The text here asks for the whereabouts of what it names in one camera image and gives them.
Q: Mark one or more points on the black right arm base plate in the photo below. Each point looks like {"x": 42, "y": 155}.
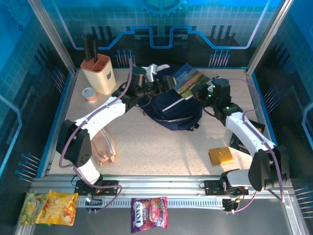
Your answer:
{"x": 212, "y": 187}

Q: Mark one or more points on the beige knife block terracotta top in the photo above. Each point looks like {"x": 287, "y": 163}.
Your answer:
{"x": 101, "y": 77}

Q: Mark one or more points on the orange snap wallet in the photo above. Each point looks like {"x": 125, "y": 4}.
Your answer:
{"x": 220, "y": 156}

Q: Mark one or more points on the Animal Farm paperback book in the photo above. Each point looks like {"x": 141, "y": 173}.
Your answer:
{"x": 189, "y": 79}

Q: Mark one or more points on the aluminium left frame post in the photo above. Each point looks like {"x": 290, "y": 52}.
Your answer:
{"x": 53, "y": 36}

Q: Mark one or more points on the purple Fox's candy bag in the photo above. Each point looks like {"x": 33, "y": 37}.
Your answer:
{"x": 149, "y": 215}

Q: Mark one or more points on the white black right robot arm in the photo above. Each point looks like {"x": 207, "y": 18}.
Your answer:
{"x": 244, "y": 132}

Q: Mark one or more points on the aluminium mounting rail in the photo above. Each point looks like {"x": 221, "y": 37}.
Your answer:
{"x": 159, "y": 186}

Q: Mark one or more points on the aluminium right frame post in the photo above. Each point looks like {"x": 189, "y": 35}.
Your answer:
{"x": 269, "y": 36}

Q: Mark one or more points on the navy blue backpack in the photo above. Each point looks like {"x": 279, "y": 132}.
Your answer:
{"x": 176, "y": 110}

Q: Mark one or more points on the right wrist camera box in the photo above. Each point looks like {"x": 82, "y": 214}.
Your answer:
{"x": 221, "y": 86}

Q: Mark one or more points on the black book gold lettering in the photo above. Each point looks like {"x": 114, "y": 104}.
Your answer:
{"x": 238, "y": 144}

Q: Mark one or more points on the aluminium frame post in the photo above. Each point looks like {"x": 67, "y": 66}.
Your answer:
{"x": 53, "y": 36}
{"x": 269, "y": 36}

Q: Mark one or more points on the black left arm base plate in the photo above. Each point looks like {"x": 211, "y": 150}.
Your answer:
{"x": 107, "y": 188}

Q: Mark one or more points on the small pull-tab food can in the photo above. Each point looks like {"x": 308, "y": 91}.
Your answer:
{"x": 89, "y": 95}

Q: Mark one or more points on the green yellow snack bag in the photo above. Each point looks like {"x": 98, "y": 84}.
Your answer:
{"x": 28, "y": 208}

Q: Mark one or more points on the yellow chips bag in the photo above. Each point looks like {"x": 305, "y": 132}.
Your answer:
{"x": 58, "y": 208}

